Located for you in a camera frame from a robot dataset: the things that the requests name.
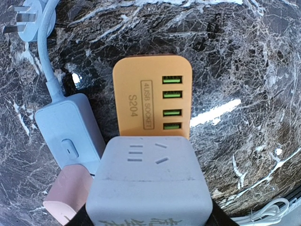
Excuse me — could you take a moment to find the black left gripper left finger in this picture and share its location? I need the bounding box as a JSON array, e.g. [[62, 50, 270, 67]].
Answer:
[[68, 204, 94, 226]]

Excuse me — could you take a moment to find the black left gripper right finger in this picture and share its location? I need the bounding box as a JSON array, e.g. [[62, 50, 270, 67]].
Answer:
[[206, 199, 238, 226]]

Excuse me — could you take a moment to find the pink plug adapter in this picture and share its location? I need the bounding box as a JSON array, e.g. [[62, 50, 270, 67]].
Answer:
[[43, 164, 93, 226]]

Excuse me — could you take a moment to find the white cube socket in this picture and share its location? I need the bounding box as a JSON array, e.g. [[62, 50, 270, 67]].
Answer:
[[86, 136, 213, 226]]

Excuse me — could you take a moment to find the blue power strip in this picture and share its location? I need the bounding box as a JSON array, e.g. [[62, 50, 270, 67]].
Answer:
[[35, 93, 105, 175]]

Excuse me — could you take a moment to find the orange power strip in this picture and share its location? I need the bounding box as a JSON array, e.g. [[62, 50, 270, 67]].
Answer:
[[112, 55, 192, 138]]

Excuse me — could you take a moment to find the white power strip cable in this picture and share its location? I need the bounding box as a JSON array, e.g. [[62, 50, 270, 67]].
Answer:
[[229, 197, 301, 226]]

